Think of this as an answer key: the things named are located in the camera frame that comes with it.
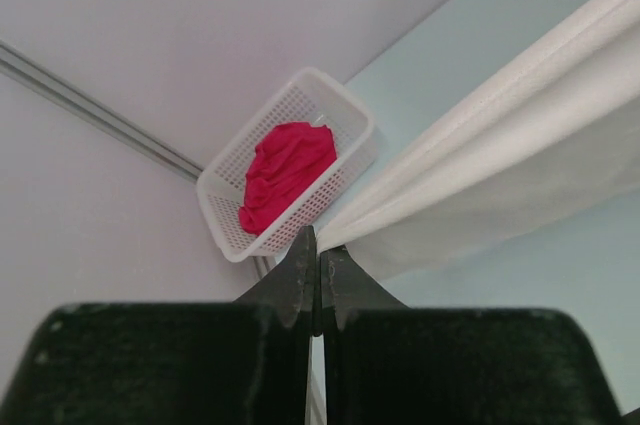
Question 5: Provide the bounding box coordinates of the white t shirt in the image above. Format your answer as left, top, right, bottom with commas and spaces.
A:
317, 0, 639, 278

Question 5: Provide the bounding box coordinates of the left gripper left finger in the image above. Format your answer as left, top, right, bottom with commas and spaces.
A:
1, 227, 317, 424

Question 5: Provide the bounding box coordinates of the pink red t shirt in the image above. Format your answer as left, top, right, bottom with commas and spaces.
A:
238, 122, 337, 235

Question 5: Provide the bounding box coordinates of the left aluminium corner post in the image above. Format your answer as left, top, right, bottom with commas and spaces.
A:
1, 42, 203, 182

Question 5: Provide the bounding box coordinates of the white plastic basket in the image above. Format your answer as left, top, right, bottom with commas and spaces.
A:
196, 68, 377, 262

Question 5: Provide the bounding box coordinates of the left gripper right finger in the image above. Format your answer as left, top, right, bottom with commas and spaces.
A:
319, 247, 623, 424

